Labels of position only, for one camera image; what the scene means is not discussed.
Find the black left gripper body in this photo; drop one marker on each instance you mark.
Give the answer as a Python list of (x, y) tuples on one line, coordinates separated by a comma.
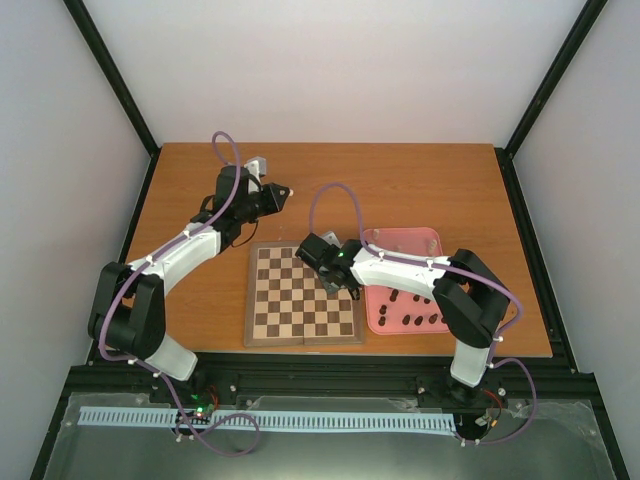
[(263, 209)]

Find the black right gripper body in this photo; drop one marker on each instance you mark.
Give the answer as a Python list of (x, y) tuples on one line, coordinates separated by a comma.
[(329, 287)]

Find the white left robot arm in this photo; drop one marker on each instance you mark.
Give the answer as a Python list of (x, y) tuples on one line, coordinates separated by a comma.
[(128, 312)]

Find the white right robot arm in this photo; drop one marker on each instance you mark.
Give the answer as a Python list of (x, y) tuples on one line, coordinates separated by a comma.
[(475, 304)]

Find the wooden chessboard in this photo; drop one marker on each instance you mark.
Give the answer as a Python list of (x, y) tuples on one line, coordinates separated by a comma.
[(287, 305)]

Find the pink plastic tray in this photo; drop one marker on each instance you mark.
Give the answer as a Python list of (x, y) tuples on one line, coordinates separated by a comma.
[(420, 241)]

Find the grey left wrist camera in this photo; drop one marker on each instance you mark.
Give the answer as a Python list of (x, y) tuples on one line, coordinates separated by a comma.
[(257, 166)]

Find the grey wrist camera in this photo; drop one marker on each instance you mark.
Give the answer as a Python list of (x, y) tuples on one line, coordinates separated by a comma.
[(331, 238), (257, 166)]

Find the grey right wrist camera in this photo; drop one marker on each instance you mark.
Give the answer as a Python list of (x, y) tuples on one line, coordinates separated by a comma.
[(331, 238)]

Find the right black frame post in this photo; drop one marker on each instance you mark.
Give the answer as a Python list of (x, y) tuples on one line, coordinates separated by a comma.
[(569, 48)]

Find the black frame post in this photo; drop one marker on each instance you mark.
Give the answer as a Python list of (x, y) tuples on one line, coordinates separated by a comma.
[(94, 40), (569, 48)]

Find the light blue cable duct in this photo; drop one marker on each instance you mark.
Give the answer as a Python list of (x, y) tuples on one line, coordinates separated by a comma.
[(279, 421)]

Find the black aluminium frame rail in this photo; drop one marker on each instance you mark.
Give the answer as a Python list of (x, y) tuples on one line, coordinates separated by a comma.
[(234, 374)]

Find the left black frame post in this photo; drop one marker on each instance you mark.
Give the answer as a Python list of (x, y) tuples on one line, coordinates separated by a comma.
[(94, 40)]

